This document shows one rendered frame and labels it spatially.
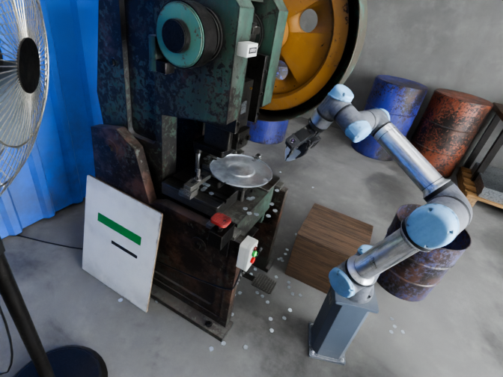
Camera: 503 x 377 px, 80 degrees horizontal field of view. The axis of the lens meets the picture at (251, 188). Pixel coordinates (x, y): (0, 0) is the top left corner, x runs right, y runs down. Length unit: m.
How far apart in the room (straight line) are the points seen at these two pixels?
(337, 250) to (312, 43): 1.07
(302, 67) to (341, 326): 1.21
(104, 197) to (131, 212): 0.18
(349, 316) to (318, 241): 0.48
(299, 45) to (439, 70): 3.05
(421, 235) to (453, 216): 0.09
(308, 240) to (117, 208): 1.03
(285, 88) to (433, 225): 0.97
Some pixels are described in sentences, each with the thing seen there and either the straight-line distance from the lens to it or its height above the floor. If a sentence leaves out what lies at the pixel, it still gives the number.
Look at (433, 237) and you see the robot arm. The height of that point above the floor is 1.00.
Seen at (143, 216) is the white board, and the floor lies 0.53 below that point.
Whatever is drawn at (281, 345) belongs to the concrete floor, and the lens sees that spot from 1.74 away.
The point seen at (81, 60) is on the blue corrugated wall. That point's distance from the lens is 2.21.
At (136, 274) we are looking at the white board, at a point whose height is 0.20.
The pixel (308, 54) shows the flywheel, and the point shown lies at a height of 1.27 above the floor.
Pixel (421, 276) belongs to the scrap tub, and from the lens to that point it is 2.10.
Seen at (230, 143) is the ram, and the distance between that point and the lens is 1.29.
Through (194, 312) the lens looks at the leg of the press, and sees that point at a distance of 1.74.
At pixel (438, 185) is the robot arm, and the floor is 1.07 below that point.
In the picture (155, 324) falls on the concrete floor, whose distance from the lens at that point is 1.74.
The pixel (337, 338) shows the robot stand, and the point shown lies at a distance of 1.63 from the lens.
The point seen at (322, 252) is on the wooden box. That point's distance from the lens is 1.81.
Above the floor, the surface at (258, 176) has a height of 0.78.
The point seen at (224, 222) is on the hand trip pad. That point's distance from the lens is 1.11.
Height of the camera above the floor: 1.47
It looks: 33 degrees down
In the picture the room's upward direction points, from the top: 11 degrees clockwise
